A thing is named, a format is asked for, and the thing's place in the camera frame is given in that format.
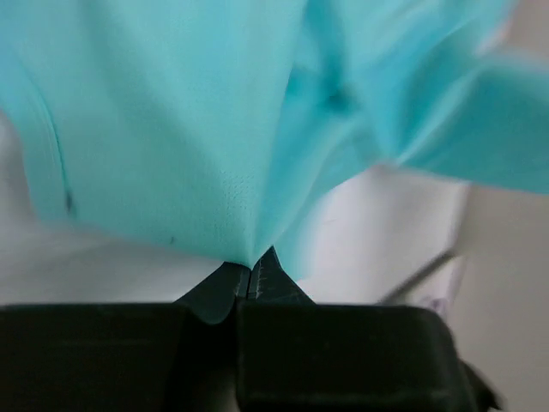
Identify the teal t shirt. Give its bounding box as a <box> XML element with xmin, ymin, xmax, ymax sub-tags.
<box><xmin>1</xmin><ymin>1</ymin><xmax>548</xmax><ymax>304</ymax></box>

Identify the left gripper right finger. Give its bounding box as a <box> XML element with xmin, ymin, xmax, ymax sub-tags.
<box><xmin>236</xmin><ymin>250</ymin><xmax>504</xmax><ymax>411</ymax></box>

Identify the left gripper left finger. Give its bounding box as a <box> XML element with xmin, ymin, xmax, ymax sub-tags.
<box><xmin>1</xmin><ymin>264</ymin><xmax>250</xmax><ymax>411</ymax></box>

